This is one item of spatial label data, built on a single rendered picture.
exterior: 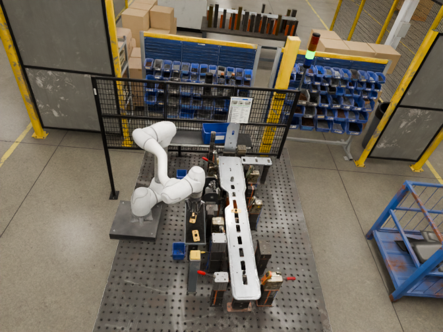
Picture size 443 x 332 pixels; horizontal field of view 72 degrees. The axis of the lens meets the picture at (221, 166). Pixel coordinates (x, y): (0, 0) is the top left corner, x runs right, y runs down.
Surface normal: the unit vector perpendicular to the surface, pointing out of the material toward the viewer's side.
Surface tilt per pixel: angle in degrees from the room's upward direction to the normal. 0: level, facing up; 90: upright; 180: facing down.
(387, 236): 0
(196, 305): 0
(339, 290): 0
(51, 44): 91
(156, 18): 90
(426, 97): 92
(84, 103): 92
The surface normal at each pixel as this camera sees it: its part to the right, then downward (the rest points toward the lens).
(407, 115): 0.05, 0.69
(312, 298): 0.11, -0.73
